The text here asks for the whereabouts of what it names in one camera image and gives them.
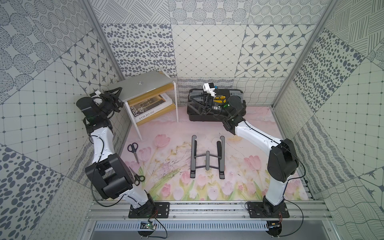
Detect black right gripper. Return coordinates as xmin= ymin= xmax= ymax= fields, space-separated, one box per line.
xmin=187 ymin=92 xmax=231 ymax=118

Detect silver grey laptop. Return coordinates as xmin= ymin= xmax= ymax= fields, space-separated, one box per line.
xmin=107 ymin=71 xmax=174 ymax=101

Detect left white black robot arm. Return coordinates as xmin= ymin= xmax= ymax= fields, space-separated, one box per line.
xmin=76 ymin=87 xmax=157 ymax=218

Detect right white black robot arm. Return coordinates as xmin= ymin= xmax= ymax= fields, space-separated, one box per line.
xmin=188 ymin=93 xmax=300 ymax=217

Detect grey folding laptop stand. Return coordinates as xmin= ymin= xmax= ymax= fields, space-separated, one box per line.
xmin=190 ymin=135 xmax=226 ymax=180

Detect white wooden two-tier shelf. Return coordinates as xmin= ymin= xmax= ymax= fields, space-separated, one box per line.
xmin=124 ymin=70 xmax=178 ymax=140

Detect white Folio book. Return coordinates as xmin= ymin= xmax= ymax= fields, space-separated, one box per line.
xmin=129 ymin=93 xmax=173 ymax=122

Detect pink floral table mat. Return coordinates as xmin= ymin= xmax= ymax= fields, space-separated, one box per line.
xmin=116 ymin=105 xmax=310 ymax=202

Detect green circuit board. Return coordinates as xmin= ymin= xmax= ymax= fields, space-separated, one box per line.
xmin=140 ymin=221 xmax=157 ymax=231

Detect black plastic toolbox yellow handle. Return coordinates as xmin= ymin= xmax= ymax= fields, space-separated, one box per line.
xmin=187 ymin=89 xmax=246 ymax=122

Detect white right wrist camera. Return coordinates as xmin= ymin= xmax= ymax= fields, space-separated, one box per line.
xmin=203 ymin=83 xmax=217 ymax=97

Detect blue handled scissors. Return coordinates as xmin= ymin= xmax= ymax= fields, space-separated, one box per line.
xmin=127 ymin=143 xmax=139 ymax=163

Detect black handled scissors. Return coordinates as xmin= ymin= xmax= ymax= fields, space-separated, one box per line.
xmin=129 ymin=167 xmax=146 ymax=186

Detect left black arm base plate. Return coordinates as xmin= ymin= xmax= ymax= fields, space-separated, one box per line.
xmin=128 ymin=202 xmax=170 ymax=219

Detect aluminium mounting rail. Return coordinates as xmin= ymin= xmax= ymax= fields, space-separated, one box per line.
xmin=85 ymin=201 xmax=332 ymax=221

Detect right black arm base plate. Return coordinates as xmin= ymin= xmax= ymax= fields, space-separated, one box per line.
xmin=245 ymin=201 xmax=290 ymax=219

